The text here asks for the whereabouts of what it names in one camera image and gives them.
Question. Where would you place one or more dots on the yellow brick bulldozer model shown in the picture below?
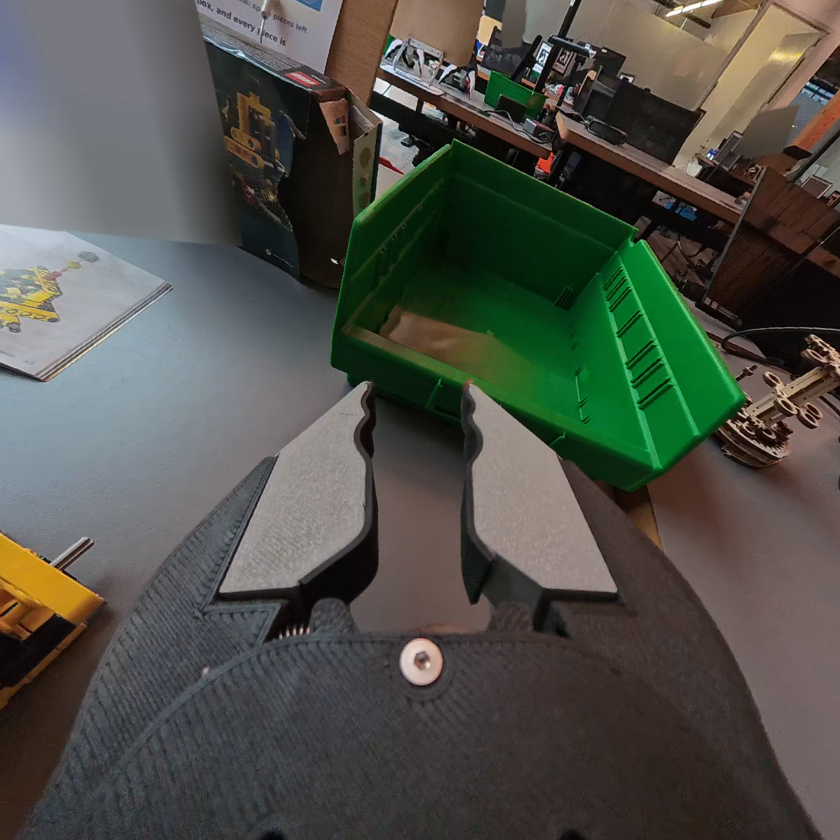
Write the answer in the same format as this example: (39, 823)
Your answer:
(33, 604)

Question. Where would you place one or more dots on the white printed sign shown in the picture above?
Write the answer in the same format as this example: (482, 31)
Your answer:
(302, 33)

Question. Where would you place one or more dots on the wooden gear model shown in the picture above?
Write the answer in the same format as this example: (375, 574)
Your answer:
(781, 400)

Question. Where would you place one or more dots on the black monitor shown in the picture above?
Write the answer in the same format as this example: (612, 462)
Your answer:
(649, 118)

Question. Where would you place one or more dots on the brown cardboard piece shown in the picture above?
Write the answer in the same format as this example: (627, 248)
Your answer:
(640, 518)

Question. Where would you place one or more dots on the dark toy set box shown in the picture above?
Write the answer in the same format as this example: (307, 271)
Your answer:
(275, 164)

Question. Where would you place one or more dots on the green plastic storage bin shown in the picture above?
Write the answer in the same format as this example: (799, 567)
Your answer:
(525, 295)

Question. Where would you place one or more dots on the brown cardboard panel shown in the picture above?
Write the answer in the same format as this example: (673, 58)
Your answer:
(367, 46)

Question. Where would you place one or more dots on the red object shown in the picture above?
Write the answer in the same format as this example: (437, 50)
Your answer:
(390, 164)

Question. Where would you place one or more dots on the small green bin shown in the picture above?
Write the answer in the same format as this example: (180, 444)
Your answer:
(515, 95)

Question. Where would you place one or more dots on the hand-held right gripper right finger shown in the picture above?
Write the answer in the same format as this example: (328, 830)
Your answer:
(531, 512)

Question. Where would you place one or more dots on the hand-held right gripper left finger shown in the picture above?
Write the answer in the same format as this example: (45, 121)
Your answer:
(302, 512)

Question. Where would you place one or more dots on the long wooden desk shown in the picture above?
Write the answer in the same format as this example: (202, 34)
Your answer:
(459, 105)

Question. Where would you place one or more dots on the instruction booklet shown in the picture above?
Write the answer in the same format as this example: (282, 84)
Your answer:
(79, 315)

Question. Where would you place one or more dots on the grey power adapter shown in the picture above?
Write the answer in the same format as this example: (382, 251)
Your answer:
(539, 130)

